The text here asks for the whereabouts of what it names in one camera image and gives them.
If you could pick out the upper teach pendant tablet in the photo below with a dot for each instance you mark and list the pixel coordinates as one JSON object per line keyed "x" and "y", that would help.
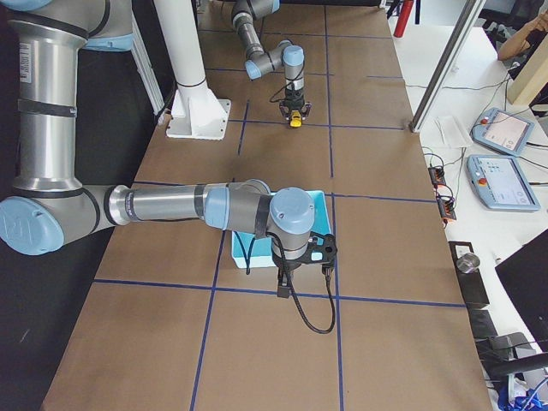
{"x": 502, "y": 132}

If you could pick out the aluminium frame post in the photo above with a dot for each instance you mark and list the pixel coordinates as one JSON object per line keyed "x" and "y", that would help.
{"x": 462, "y": 29}

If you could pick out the white paper sheet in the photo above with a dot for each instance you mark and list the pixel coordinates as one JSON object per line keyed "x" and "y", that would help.
{"x": 453, "y": 134}

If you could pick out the red fire extinguisher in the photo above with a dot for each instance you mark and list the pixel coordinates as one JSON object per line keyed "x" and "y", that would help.
{"x": 406, "y": 7}

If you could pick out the person forearm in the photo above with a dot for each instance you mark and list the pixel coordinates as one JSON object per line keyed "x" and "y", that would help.
{"x": 518, "y": 43}

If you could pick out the blue tape strip crosswise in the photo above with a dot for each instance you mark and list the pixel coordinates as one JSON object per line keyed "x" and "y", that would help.
{"x": 318, "y": 125}

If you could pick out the white pedestal column base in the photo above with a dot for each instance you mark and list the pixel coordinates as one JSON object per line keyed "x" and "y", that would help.
{"x": 196, "y": 112}

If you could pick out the teach pendant tablet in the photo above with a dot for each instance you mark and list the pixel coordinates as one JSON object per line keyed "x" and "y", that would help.
{"x": 499, "y": 183}
{"x": 502, "y": 132}

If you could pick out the lower teach pendant tablet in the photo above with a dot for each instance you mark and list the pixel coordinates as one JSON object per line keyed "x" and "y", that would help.
{"x": 499, "y": 183}

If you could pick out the light blue plastic bin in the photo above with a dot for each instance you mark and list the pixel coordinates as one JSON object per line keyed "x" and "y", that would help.
{"x": 259, "y": 255}

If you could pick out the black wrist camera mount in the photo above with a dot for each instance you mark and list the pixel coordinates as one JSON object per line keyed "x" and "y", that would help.
{"x": 321, "y": 249}

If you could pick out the silver metal cylinder weight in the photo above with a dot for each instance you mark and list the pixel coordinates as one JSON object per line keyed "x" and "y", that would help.
{"x": 468, "y": 263}

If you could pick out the yellow beetle toy car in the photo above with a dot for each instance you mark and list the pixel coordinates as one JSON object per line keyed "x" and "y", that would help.
{"x": 295, "y": 120}

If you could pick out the blue tape strip lengthwise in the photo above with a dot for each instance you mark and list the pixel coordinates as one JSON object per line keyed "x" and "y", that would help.
{"x": 334, "y": 219}

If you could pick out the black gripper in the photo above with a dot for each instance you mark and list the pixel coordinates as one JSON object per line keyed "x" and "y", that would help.
{"x": 294, "y": 95}

